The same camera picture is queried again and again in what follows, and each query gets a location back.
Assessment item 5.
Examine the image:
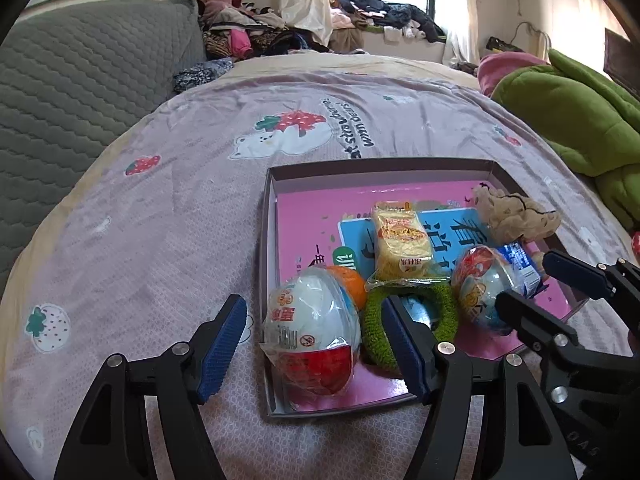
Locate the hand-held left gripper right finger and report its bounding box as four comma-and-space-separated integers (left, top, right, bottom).
382, 295, 578, 480

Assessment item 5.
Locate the blue patterned cloth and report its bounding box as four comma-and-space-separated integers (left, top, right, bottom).
172, 57, 236, 93

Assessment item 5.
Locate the blue and red surprise egg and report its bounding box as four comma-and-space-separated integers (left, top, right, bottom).
450, 244, 526, 333

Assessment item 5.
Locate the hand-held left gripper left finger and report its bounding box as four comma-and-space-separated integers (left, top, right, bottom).
52, 294, 248, 480

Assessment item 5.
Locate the pile of colourful clothes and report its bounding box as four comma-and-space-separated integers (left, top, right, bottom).
197, 0, 333, 58

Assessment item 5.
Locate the pink strawberry printed blanket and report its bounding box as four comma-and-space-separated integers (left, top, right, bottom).
7, 70, 640, 480

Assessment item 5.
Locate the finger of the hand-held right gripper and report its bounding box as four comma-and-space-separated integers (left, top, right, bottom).
495, 290, 583, 376
542, 250, 640, 333

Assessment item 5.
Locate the red and white surprise egg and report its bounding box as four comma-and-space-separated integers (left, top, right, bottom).
261, 266, 362, 401

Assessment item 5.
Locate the shallow grey cardboard box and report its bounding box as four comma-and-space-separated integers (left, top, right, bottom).
259, 157, 591, 418

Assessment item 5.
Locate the tangerine with green leaf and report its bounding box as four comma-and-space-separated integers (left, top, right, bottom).
325, 265, 368, 311

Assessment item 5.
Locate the yellow snack packet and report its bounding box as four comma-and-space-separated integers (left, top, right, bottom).
367, 200, 446, 291

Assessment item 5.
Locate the blue cookie packet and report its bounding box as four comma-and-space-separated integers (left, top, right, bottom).
500, 242, 543, 296

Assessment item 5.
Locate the cream bed sheet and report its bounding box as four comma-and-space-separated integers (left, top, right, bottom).
0, 52, 483, 341

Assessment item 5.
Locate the grey quilted headboard cover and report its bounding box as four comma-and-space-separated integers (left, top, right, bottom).
0, 0, 206, 281

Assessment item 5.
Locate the green fleece blanket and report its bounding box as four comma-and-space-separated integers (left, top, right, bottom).
491, 49, 640, 233

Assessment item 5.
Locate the black bag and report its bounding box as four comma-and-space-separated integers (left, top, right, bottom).
486, 36, 523, 53

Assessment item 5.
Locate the white curtain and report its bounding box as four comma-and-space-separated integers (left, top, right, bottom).
445, 0, 483, 68
277, 0, 333, 48

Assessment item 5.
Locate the pink cloth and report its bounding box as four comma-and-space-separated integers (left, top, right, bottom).
477, 51, 551, 96

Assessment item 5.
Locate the dark wooden frame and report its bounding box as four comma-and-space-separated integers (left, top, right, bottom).
604, 27, 640, 68

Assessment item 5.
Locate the green fuzzy scrunchie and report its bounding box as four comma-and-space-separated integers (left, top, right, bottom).
361, 282, 460, 368

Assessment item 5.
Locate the pile of dark clothes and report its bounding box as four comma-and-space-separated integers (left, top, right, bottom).
329, 0, 448, 43

